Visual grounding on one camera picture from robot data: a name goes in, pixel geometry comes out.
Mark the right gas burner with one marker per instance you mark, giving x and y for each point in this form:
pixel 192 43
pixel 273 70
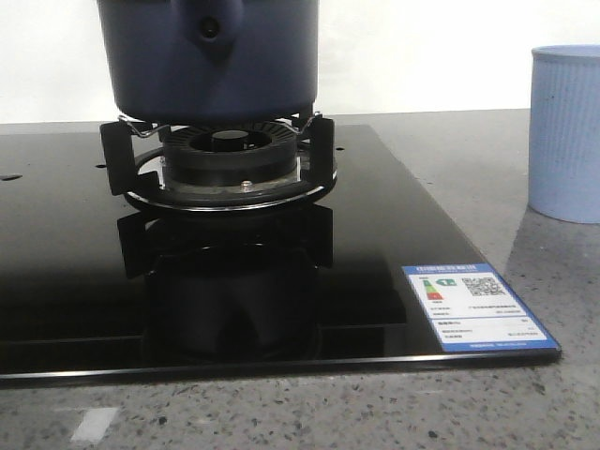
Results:
pixel 204 158

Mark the black glass gas cooktop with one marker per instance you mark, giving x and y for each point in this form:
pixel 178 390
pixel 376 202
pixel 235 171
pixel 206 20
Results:
pixel 93 291

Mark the right black pot support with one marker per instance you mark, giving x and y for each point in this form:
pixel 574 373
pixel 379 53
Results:
pixel 133 154

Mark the dark blue pot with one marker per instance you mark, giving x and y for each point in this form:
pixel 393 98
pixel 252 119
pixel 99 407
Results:
pixel 196 62

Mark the blue energy label sticker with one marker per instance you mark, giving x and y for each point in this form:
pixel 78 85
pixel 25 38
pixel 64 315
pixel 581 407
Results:
pixel 472 309

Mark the light blue ribbed cup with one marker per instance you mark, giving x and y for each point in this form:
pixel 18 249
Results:
pixel 564 133

